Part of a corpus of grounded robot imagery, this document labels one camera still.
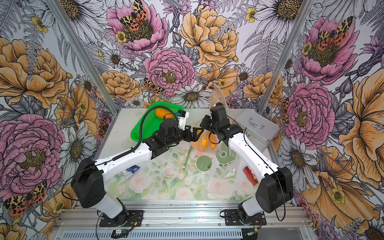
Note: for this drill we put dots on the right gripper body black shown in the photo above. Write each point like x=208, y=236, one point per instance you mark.
x=208, y=124

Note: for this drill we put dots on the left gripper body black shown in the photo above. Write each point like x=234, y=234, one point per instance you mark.
x=181, y=135

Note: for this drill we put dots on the clear zip-top bag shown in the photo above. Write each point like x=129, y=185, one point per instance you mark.
x=217, y=96
x=221, y=163

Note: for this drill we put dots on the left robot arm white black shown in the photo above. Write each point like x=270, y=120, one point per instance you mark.
x=89, y=180

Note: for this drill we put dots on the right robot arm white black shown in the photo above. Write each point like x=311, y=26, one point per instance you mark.
x=275, y=183

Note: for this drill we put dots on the orange mango top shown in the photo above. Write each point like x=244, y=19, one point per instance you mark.
x=163, y=114

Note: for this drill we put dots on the silver metal case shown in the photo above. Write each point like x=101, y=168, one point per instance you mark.
x=260, y=130

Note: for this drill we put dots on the blue white small packet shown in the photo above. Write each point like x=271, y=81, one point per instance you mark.
x=130, y=171

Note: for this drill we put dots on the red small packet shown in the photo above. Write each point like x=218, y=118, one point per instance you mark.
x=250, y=176

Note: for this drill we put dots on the small green circuit board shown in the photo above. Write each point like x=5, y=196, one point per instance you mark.
x=119, y=233

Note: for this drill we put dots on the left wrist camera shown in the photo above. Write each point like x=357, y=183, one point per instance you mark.
x=182, y=119

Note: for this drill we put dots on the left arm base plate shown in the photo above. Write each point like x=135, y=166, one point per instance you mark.
x=127, y=218

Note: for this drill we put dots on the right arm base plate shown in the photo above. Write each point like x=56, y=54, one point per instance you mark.
x=234, y=217

